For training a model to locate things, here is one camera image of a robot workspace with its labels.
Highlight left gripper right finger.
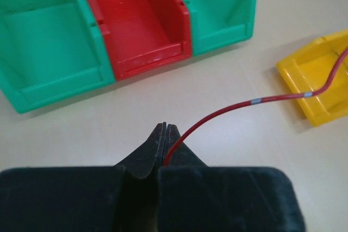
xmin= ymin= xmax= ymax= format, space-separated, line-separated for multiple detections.
xmin=162 ymin=124 xmax=207 ymax=167

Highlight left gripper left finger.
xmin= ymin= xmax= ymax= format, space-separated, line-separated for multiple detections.
xmin=116 ymin=122 xmax=166 ymax=179

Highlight red wire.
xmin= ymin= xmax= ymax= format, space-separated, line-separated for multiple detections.
xmin=163 ymin=44 xmax=348 ymax=167

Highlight red bin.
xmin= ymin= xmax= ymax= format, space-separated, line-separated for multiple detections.
xmin=88 ymin=0 xmax=192 ymax=81

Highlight left green bin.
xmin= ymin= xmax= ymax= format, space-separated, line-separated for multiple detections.
xmin=1 ymin=0 xmax=115 ymax=113

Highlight green bin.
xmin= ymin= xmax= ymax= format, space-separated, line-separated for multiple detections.
xmin=183 ymin=0 xmax=257 ymax=55
xmin=1 ymin=0 xmax=115 ymax=113

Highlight yellow bin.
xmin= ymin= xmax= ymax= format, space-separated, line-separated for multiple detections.
xmin=276 ymin=30 xmax=347 ymax=126

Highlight right green bin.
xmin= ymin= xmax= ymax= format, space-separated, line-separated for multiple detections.
xmin=183 ymin=0 xmax=257 ymax=55

